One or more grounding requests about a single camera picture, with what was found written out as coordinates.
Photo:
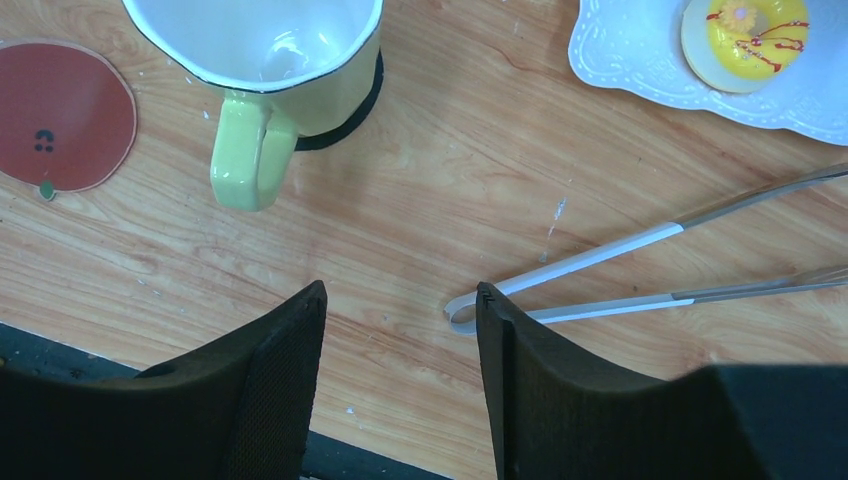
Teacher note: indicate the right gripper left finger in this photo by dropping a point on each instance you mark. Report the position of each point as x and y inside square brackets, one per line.
[289, 342]

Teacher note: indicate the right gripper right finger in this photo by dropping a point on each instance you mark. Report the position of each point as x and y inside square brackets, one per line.
[559, 411]

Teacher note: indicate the metal serving tongs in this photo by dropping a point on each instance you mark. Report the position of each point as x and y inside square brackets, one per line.
[571, 235]

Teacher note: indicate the green handled white mug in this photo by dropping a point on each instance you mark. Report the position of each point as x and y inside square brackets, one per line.
[292, 76]

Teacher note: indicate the white three-tier dessert stand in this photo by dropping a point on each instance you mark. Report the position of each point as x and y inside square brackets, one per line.
[635, 46]

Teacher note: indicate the yellow flower tart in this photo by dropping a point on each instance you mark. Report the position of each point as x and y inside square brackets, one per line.
[741, 46]

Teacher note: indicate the red apple coaster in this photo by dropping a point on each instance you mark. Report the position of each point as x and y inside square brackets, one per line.
[68, 118]

